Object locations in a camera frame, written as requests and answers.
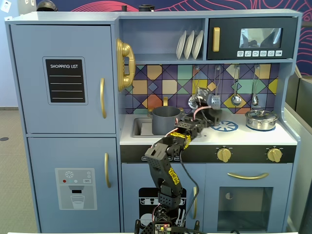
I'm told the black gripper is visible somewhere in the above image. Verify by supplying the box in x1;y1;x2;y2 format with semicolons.
193;106;220;130

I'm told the black red robot base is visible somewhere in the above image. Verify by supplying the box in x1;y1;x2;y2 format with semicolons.
135;218;202;234

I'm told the steel pot lid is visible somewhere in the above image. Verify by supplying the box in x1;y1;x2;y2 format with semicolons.
245;109;279;120

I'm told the metal toy spatula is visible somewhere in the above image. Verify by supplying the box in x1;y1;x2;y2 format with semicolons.
210;65;223;110

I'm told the metal toy skimmer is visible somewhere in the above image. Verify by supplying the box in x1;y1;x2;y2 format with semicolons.
188;65;200;110

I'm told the metal toy ladle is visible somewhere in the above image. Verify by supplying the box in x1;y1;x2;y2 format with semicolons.
231;64;243;106

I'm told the gold stove knob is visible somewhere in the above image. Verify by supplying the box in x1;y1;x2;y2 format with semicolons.
216;146;233;163
266;146;284;163

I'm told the small metal toy spoon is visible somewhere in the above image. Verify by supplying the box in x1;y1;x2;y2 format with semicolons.
251;64;260;106

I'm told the gold toy faucet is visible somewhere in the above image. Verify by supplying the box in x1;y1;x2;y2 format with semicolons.
147;96;185;115

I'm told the gray pot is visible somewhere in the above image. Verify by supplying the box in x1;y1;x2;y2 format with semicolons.
148;106;182;136

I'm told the steel toy pot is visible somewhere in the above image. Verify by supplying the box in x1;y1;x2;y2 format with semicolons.
244;109;279;131

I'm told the white toy plate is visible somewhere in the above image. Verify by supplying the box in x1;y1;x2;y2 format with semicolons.
175;30;187;60
192;29;204;60
183;30;195;60

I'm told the black microwave door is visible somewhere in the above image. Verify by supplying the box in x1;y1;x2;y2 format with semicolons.
207;17;299;60

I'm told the low gray desk divider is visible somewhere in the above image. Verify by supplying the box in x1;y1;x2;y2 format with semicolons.
284;65;312;234

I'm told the gold toy phone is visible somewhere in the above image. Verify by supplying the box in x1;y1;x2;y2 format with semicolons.
116;38;137;92

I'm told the green controller board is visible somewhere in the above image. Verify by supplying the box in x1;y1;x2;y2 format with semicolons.
153;222;172;234

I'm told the black round container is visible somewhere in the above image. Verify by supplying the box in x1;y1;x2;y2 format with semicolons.
138;4;155;13

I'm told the blue toy kitchen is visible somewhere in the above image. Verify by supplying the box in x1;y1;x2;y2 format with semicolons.
4;9;303;234

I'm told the shopping list chalkboard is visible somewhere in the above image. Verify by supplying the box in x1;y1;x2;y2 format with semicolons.
42;56;89;106

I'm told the black helmet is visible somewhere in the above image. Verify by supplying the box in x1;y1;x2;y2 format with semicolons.
36;0;59;12

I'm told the paper face drawing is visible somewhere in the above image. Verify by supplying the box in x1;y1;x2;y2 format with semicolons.
0;0;13;13

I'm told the pink servo wire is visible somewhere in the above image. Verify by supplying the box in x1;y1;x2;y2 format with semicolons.
192;104;213;122

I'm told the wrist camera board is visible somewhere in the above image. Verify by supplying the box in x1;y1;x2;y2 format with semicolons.
195;86;211;101

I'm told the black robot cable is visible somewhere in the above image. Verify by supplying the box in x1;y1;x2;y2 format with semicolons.
179;156;199;229

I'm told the gold oven handle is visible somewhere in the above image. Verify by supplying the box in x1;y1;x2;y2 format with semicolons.
227;172;270;180

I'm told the gold microwave handle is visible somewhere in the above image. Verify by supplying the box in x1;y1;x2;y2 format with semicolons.
212;27;221;53

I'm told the gold dishwasher handle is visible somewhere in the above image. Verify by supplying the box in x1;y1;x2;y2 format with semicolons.
193;186;198;219

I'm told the long gold fridge handle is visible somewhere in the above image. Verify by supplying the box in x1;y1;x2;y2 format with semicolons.
99;78;107;119

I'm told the short gold fridge handle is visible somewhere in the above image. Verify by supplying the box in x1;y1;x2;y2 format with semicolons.
104;152;112;189

